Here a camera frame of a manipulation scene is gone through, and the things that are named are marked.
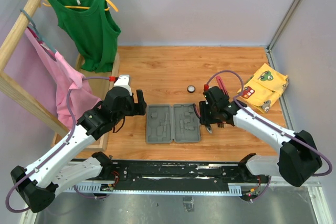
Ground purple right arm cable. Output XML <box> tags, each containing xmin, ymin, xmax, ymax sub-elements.
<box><xmin>204</xmin><ymin>70</ymin><xmax>332</xmax><ymax>204</ymax></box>

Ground pink utility knife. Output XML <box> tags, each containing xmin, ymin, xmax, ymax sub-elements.
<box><xmin>215</xmin><ymin>76</ymin><xmax>228</xmax><ymax>95</ymax></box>

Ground grey plastic tool case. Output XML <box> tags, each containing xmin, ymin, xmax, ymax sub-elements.
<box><xmin>145</xmin><ymin>104</ymin><xmax>201</xmax><ymax>144</ymax></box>

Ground pink handled pliers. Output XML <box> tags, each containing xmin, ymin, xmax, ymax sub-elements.
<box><xmin>192</xmin><ymin>102</ymin><xmax>213</xmax><ymax>134</ymax></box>

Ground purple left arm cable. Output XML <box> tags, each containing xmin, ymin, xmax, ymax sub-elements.
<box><xmin>5</xmin><ymin>76</ymin><xmax>116</xmax><ymax>213</ymax></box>

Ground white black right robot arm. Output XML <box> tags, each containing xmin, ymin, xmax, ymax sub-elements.
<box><xmin>199</xmin><ymin>87</ymin><xmax>322</xmax><ymax>187</ymax></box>

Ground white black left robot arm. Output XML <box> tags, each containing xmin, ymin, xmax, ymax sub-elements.
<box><xmin>5</xmin><ymin>87</ymin><xmax>146</xmax><ymax>213</ymax></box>

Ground aluminium frame post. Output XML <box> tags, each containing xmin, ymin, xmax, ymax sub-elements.
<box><xmin>266</xmin><ymin>0</ymin><xmax>302</xmax><ymax>53</ymax></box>

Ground grey clothes hanger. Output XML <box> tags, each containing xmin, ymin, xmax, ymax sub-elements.
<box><xmin>20</xmin><ymin>8</ymin><xmax>57</xmax><ymax>61</ymax></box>

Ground pink hex key set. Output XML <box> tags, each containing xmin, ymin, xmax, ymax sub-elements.
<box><xmin>217</xmin><ymin>122</ymin><xmax>225</xmax><ymax>128</ymax></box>

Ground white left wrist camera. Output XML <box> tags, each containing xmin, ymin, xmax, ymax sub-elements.
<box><xmin>109</xmin><ymin>74</ymin><xmax>132</xmax><ymax>95</ymax></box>

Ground green tank top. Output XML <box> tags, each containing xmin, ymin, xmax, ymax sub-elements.
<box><xmin>47</xmin><ymin>0</ymin><xmax>121</xmax><ymax>73</ymax></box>

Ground black electrical tape roll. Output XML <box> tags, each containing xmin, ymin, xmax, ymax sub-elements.
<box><xmin>187</xmin><ymin>85</ymin><xmax>196</xmax><ymax>93</ymax></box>

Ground wooden clothes rack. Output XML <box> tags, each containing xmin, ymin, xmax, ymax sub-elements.
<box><xmin>1</xmin><ymin>0</ymin><xmax>120</xmax><ymax>151</ymax></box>

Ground yellow patterned cloth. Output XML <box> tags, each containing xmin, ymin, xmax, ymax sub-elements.
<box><xmin>240</xmin><ymin>63</ymin><xmax>289</xmax><ymax>113</ymax></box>

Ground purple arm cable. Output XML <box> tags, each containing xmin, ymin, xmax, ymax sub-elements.
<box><xmin>204</xmin><ymin>70</ymin><xmax>332</xmax><ymax>204</ymax></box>
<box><xmin>5</xmin><ymin>76</ymin><xmax>116</xmax><ymax>213</ymax></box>

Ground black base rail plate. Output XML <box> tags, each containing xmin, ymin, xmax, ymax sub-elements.
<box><xmin>91</xmin><ymin>159</ymin><xmax>268</xmax><ymax>191</ymax></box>

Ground pink shirt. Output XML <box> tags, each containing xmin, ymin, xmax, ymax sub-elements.
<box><xmin>25</xmin><ymin>28</ymin><xmax>101</xmax><ymax>129</ymax></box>

